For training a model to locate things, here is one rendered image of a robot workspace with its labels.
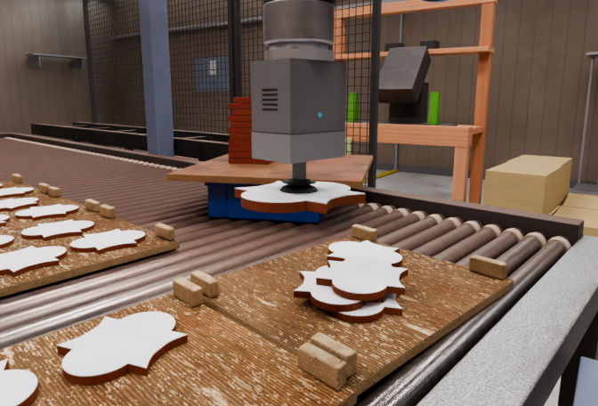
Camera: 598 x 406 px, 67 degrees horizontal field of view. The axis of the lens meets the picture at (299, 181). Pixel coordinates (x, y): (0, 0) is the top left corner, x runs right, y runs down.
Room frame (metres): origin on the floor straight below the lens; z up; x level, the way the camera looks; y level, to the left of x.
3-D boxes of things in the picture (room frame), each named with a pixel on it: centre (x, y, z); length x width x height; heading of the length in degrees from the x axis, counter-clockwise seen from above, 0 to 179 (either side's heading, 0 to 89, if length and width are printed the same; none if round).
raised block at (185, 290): (0.63, 0.17, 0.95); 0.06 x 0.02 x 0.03; 45
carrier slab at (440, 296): (0.70, -0.09, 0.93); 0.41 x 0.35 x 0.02; 133
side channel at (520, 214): (2.37, 0.84, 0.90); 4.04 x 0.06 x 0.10; 48
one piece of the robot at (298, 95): (0.51, 0.01, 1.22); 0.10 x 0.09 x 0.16; 44
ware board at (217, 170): (1.34, 0.04, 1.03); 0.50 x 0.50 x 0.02; 78
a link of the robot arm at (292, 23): (0.50, 0.00, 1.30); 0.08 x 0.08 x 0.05
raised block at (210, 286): (0.66, 0.15, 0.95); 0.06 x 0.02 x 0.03; 43
